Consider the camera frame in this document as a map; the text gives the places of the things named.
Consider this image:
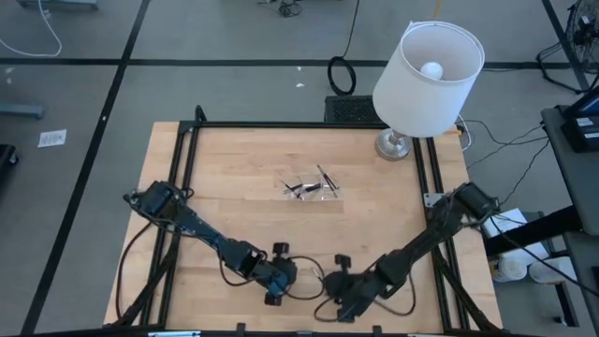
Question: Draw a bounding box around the white paper sheet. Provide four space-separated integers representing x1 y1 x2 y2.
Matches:
37 128 68 149

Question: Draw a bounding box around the black fluffy-head makeup brush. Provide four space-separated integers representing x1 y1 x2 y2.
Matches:
297 183 325 199

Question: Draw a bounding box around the black cable bundle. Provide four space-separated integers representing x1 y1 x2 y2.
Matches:
275 0 303 19

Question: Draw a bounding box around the black coiled floor cable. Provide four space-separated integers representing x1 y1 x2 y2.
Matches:
326 0 360 97

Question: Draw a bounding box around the grey desk foot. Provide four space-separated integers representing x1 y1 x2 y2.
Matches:
16 0 99 11
0 104 46 121

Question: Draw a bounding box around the black left camera cable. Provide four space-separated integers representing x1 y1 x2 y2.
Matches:
218 255 328 301

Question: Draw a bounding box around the black box with labels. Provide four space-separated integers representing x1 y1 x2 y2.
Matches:
559 114 599 154

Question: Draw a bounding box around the black aluminium table frame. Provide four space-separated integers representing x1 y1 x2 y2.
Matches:
111 105 504 337

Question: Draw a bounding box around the white paper towel roll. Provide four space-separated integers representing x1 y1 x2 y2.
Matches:
527 256 577 285
495 255 529 283

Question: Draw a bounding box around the black perforated box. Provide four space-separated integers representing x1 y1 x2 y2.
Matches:
323 95 375 125

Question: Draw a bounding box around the grey side table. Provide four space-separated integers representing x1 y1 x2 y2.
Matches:
540 106 599 235

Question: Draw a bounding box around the clear acrylic brush organizer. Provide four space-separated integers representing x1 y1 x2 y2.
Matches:
280 173 341 202

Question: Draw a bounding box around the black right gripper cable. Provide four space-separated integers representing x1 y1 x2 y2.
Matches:
313 273 417 324

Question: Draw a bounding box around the white shade silver table lamp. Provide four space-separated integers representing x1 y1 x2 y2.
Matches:
373 20 486 163

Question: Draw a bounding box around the white cardboard box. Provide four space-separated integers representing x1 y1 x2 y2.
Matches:
479 208 528 239

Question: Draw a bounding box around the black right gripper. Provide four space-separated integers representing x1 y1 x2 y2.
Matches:
323 254 390 324

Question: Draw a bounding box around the blue screen laptop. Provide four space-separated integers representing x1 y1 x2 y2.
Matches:
561 86 599 118

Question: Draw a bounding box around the black floor fan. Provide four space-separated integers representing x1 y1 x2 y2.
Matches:
535 0 599 95

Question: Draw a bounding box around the black object on floor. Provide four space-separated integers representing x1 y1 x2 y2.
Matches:
0 144 19 169

